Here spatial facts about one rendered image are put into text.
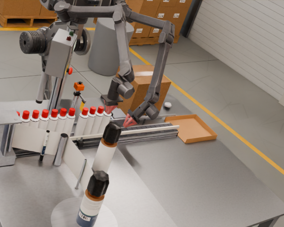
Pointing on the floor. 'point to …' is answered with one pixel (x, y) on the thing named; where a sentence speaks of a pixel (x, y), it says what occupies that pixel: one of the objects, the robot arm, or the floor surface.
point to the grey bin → (106, 47)
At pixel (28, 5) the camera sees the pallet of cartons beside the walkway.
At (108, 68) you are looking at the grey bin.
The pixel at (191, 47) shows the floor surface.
